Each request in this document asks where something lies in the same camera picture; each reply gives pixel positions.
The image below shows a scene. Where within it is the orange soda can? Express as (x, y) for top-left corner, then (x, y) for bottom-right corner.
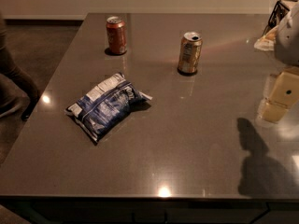
(178, 32), (203, 75)

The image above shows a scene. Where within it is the clear plastic bag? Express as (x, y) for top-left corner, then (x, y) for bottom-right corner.
(254, 26), (278, 51)

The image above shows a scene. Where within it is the blue chip bag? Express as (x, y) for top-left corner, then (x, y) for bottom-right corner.
(64, 72), (152, 144)

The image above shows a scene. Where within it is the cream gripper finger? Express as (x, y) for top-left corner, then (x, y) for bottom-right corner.
(261, 70), (299, 123)

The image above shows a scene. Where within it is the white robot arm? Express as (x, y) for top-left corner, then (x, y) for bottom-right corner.
(254, 0), (299, 123)

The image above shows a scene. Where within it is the red soda can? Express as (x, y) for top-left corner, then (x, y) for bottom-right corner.
(106, 16), (127, 55)

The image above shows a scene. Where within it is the person in dark clothes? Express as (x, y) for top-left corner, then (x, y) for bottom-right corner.
(0, 13), (40, 121)

